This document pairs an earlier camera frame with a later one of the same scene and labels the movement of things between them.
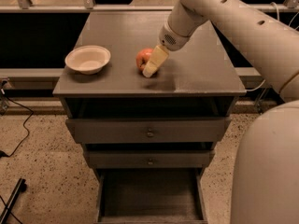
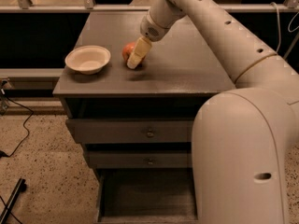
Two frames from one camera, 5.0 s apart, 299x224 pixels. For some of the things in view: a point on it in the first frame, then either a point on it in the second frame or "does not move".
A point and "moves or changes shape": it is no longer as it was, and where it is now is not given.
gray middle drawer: [149, 160] does not move
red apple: [143, 56] moves or changes shape
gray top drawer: [192, 130] does not move
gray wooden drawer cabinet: [150, 141] does not move
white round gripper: [169, 37] to [151, 29]
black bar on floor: [21, 187] does not move
